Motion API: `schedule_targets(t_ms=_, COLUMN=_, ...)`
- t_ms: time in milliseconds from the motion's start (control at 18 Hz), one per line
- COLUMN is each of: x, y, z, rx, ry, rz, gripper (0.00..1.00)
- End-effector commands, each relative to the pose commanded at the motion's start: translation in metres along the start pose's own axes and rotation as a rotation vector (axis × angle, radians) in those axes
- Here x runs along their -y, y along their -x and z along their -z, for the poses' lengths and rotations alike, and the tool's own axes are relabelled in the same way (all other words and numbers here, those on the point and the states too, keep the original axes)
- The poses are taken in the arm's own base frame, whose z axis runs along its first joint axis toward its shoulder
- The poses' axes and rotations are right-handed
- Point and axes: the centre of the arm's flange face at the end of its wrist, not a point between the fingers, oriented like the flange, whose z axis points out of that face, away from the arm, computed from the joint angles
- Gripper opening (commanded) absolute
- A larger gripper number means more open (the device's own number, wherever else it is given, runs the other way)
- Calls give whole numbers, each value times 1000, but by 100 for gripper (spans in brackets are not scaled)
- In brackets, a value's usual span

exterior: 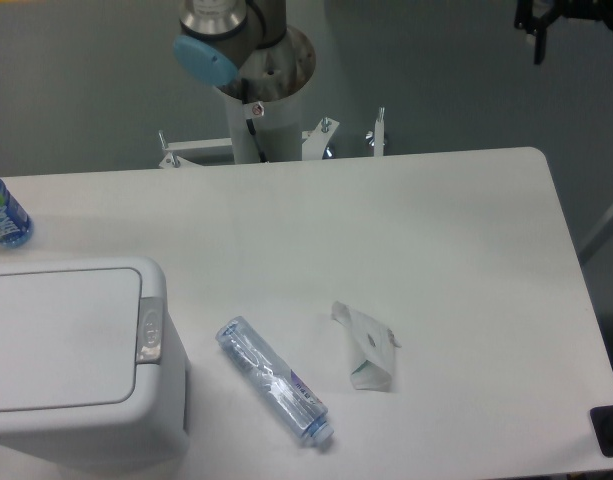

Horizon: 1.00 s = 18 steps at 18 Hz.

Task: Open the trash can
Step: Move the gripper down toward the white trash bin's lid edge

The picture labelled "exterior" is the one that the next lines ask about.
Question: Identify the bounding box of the grey lid push button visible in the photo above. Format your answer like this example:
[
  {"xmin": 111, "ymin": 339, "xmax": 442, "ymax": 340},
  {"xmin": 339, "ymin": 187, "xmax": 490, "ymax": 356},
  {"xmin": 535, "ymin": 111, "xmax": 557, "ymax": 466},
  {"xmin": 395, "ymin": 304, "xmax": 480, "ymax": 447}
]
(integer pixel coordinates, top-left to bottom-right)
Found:
[{"xmin": 135, "ymin": 297, "xmax": 164, "ymax": 364}]

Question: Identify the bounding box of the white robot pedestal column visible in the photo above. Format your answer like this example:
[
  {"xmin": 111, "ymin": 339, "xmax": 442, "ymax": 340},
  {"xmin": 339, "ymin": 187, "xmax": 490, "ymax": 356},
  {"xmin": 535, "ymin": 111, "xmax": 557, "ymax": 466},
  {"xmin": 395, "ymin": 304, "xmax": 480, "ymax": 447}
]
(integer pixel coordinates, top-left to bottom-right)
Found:
[{"xmin": 217, "ymin": 26, "xmax": 316, "ymax": 162}]

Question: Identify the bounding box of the white trash can lid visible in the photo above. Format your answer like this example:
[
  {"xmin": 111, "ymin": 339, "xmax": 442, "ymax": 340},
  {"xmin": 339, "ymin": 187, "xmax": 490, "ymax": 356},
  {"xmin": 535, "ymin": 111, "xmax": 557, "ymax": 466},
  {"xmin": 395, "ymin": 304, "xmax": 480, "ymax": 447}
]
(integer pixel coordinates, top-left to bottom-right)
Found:
[{"xmin": 0, "ymin": 269, "xmax": 141, "ymax": 412}]

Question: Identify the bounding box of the crumpled white paper wrapper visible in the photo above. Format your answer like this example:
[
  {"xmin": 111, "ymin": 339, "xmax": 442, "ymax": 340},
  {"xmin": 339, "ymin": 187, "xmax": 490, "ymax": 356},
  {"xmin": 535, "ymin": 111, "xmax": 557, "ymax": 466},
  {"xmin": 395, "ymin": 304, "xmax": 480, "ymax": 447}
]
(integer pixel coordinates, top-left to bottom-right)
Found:
[{"xmin": 331, "ymin": 301, "xmax": 401, "ymax": 392}]

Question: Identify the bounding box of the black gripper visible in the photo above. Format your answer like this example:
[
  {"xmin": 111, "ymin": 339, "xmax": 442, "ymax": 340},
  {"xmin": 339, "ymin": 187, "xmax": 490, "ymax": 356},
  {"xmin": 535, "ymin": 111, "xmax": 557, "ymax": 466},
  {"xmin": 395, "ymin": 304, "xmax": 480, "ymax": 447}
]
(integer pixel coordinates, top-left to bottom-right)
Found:
[{"xmin": 514, "ymin": 0, "xmax": 613, "ymax": 65}]

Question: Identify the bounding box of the blue labelled drink bottle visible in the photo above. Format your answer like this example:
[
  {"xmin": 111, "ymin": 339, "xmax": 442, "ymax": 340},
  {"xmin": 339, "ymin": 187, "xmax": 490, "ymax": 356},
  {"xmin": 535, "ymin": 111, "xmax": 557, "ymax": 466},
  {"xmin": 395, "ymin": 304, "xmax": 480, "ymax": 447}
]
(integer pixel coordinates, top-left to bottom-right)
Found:
[{"xmin": 0, "ymin": 178, "xmax": 34, "ymax": 248}]

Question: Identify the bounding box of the black clamp on table edge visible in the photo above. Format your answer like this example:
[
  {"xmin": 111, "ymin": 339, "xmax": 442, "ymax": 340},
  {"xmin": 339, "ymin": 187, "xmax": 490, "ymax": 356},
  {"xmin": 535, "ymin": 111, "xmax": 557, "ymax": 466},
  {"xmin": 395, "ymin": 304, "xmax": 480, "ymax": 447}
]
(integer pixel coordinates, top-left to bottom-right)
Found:
[{"xmin": 590, "ymin": 405, "xmax": 613, "ymax": 458}]

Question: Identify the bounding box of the clear empty plastic bottle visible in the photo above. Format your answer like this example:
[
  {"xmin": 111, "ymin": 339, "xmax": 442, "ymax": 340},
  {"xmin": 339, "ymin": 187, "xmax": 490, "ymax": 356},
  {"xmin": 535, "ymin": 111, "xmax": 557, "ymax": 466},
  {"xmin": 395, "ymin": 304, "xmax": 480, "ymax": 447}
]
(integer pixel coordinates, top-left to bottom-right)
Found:
[{"xmin": 215, "ymin": 316, "xmax": 334, "ymax": 448}]

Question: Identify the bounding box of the white trash can body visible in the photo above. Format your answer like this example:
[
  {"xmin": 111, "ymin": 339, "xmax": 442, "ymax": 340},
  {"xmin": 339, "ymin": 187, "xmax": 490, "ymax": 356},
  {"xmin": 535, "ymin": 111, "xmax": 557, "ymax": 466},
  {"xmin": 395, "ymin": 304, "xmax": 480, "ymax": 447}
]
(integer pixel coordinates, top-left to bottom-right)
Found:
[{"xmin": 0, "ymin": 257, "xmax": 190, "ymax": 468}]

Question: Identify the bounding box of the black cable on pedestal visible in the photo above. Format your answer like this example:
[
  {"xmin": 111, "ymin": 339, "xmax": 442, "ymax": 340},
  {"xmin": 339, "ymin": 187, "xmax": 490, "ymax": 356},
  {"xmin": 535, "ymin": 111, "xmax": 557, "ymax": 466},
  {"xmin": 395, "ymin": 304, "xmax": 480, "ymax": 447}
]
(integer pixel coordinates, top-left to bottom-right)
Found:
[{"xmin": 240, "ymin": 77, "xmax": 267, "ymax": 164}]

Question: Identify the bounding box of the white frame at right edge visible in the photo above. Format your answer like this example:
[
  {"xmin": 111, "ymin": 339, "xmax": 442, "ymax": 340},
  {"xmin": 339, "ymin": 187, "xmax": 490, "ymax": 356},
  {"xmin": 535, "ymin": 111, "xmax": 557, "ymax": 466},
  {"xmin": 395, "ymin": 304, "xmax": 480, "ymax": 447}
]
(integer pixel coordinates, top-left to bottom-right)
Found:
[{"xmin": 577, "ymin": 202, "xmax": 613, "ymax": 265}]

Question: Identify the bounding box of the white pedestal base frame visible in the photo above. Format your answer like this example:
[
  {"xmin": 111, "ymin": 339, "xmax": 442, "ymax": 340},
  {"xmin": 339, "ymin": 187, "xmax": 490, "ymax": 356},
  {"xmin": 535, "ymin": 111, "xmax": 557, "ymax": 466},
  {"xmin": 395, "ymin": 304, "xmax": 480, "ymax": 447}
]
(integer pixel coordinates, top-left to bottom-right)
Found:
[{"xmin": 158, "ymin": 106, "xmax": 388, "ymax": 169}]

